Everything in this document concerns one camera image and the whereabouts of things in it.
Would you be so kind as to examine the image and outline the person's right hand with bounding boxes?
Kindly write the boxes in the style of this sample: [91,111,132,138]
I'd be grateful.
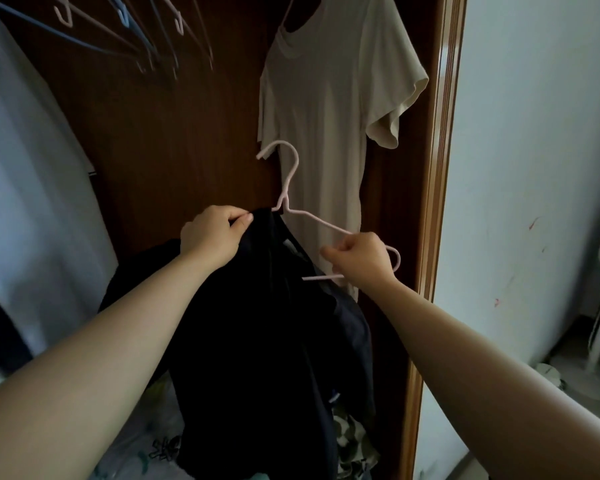
[319,231,400,295]

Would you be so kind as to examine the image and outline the person's left hand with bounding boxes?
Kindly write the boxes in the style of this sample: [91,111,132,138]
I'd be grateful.
[179,204,255,269]

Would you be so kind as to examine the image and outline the black t-shirt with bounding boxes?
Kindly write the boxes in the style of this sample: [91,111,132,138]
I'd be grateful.
[97,207,379,480]

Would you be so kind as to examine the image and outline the cream t-shirt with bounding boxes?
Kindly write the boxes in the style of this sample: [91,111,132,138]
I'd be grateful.
[257,0,430,303]

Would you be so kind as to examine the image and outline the person's left forearm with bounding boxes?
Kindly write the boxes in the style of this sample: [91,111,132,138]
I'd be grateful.
[0,252,221,480]

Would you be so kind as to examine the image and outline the person's right forearm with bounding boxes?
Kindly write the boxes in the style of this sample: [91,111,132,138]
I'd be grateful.
[365,278,600,480]

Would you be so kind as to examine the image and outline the white shirt dark trim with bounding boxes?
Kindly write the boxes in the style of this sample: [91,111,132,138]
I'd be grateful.
[0,14,119,395]

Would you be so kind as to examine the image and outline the small white jar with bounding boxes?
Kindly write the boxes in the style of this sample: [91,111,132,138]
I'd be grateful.
[533,362,563,391]

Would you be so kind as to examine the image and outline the black hanging garment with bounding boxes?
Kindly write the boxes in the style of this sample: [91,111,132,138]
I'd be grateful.
[0,279,35,375]

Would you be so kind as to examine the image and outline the row of pastel hangers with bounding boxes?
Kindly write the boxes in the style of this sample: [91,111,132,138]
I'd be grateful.
[0,0,216,81]

